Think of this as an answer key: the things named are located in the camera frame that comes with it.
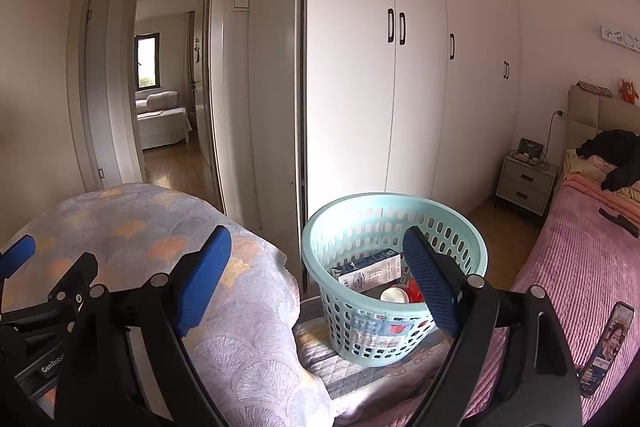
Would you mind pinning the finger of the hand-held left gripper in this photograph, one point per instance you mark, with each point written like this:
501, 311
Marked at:
70, 287
17, 252

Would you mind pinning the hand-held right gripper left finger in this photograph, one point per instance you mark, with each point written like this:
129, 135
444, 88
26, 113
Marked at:
205, 277

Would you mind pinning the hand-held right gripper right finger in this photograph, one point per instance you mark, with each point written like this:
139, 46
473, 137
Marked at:
430, 287

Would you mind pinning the white and blue carton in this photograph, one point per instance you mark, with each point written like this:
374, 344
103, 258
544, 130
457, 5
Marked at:
370, 274

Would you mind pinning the light blue plastic basket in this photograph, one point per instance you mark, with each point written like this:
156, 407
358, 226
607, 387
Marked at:
350, 227

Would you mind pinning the grey quilted mat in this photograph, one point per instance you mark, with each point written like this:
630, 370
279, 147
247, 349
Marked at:
350, 377

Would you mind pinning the grey nightstand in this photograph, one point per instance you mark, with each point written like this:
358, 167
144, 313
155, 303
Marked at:
525, 187

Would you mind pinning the pink bed cover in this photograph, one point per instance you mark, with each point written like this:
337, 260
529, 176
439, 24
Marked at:
575, 257

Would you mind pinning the white covered bed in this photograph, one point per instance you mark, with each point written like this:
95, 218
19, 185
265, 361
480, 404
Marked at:
162, 127

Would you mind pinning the white wardrobe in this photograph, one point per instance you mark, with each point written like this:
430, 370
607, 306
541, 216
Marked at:
425, 107

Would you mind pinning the white patterned pillow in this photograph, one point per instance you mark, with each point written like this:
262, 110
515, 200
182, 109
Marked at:
162, 100

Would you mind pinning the smartphone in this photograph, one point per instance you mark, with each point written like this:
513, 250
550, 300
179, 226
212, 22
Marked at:
605, 347

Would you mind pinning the yellow and pink folded bedding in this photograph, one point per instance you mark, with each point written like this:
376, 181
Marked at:
582, 174

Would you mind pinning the white door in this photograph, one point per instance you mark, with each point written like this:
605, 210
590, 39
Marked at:
280, 82

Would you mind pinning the dark framed window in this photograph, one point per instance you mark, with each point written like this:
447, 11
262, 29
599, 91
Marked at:
147, 62

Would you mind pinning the beige padded headboard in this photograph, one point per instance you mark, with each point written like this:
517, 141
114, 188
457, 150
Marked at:
585, 117

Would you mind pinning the black clothing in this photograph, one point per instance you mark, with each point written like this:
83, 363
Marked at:
615, 147

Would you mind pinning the leopard-print cloth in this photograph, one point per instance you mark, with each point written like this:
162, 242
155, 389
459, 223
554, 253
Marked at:
594, 88

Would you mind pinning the red plush toy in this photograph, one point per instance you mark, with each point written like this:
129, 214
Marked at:
629, 91

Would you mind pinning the small wall ornament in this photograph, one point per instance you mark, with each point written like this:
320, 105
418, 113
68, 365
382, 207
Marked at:
197, 49

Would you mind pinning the white light switch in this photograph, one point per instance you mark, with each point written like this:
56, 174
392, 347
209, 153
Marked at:
241, 3

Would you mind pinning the white wall decoration strip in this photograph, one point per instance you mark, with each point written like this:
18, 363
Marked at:
622, 37

